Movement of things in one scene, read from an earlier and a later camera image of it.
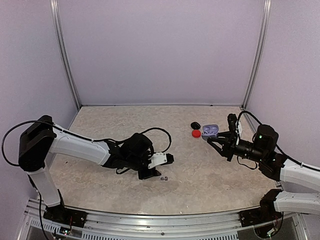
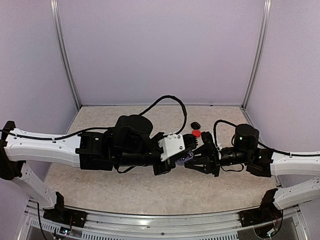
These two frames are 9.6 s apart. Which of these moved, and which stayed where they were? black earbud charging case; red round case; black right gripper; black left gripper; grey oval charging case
Moved: grey oval charging case; black left gripper; black right gripper
Stayed: red round case; black earbud charging case
